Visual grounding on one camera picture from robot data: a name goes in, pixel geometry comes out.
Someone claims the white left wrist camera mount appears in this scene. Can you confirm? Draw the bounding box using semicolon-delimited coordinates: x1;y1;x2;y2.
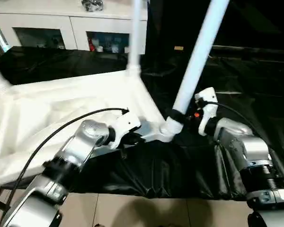
110;108;142;150

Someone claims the dark object on cabinet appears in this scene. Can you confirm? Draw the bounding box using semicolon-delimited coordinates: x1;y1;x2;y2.
81;0;105;12

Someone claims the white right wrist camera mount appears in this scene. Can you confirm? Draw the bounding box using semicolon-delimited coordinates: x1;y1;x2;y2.
194;87;219;136

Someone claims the black metal table frame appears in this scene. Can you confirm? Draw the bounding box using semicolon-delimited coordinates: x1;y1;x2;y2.
0;186;15;214

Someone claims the white plastic table leg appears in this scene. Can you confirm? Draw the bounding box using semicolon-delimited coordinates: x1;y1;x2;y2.
0;56;13;97
126;0;149;77
160;0;231;143

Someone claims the white plastic table top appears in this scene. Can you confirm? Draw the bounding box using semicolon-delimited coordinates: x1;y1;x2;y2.
0;68;185;188

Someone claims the black mat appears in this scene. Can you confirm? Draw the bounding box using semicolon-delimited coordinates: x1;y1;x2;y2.
0;44;284;201

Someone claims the white cabinet with glass doors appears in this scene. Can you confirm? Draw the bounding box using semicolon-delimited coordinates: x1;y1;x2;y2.
0;0;149;55

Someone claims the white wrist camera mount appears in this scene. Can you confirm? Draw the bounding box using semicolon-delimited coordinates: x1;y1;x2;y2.
194;87;219;136
110;108;142;150

